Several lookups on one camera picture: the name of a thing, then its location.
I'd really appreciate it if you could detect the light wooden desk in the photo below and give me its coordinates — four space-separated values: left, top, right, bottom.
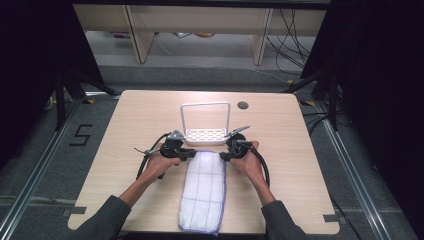
72 3 328 67

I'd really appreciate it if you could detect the white floor cable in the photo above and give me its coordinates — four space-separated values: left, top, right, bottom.
248 67 292 85

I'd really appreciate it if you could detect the white cloth with purple lines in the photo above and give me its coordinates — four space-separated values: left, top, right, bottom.
177 150 228 237

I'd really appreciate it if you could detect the grey tape strip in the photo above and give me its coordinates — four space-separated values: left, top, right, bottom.
62 205 88 217
322 213 341 224

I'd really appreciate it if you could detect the bundle of black cables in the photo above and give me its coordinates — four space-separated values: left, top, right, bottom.
265 9 318 75

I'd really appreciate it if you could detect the person's right hand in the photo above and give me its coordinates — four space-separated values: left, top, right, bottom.
229 140 265 184

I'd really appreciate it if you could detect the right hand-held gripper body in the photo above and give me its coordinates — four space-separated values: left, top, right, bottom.
225 125 252 160

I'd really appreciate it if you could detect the black metal stand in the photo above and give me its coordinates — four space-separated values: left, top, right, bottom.
54 65 122 132
282 68 342 132

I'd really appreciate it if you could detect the metal floor rail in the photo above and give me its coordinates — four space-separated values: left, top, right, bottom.
314 99 395 240
0 94 88 240

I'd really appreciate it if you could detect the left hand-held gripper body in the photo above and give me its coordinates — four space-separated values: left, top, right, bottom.
134 129 188 161

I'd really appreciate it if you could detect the white wire towel rack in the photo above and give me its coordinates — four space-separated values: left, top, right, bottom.
179 100 232 147

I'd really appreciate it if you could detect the black curtain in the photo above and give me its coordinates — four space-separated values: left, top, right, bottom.
0 0 105 171
300 0 424 234

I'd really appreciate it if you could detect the person's left hand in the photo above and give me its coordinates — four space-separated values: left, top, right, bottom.
143 142 183 185

